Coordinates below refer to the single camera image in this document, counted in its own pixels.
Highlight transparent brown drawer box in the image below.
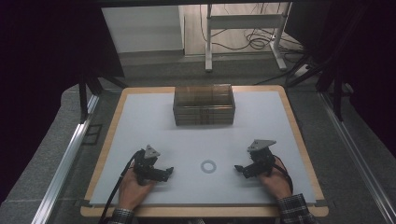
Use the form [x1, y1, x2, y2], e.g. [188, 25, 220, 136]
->
[172, 83, 236, 127]

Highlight person's left hand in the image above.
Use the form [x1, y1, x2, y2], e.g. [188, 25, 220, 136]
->
[118, 169, 156, 211]

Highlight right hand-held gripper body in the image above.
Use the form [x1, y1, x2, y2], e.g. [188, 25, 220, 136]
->
[247, 139, 277, 175]

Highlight aluminium rail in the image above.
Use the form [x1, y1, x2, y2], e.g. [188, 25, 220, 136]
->
[31, 93, 101, 224]
[318, 91, 396, 224]

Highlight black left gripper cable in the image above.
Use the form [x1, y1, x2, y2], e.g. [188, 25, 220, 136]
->
[98, 149, 145, 224]

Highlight white power strip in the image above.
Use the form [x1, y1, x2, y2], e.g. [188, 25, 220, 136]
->
[291, 63, 311, 78]

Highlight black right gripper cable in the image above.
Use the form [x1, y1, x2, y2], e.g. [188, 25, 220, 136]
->
[272, 155, 294, 194]

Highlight black floor cables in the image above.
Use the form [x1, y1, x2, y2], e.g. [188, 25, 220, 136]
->
[199, 3, 305, 63]

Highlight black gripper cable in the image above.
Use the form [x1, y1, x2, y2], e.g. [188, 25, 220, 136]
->
[272, 155, 294, 194]
[98, 149, 145, 224]

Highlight white metal stand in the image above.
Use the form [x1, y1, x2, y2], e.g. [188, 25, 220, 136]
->
[204, 2, 293, 73]

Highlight black metal stand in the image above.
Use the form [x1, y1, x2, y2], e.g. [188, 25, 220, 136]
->
[78, 73, 129, 124]
[284, 54, 347, 123]

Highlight clear spiral hair tie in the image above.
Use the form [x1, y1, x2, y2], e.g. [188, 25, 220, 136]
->
[200, 159, 218, 175]

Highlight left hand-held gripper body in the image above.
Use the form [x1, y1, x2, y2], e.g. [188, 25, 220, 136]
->
[134, 144, 162, 187]

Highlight person's right hand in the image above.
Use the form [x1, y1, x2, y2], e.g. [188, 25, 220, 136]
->
[258, 158, 293, 200]

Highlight white cabinet panel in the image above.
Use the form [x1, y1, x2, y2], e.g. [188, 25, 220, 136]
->
[101, 5, 185, 54]

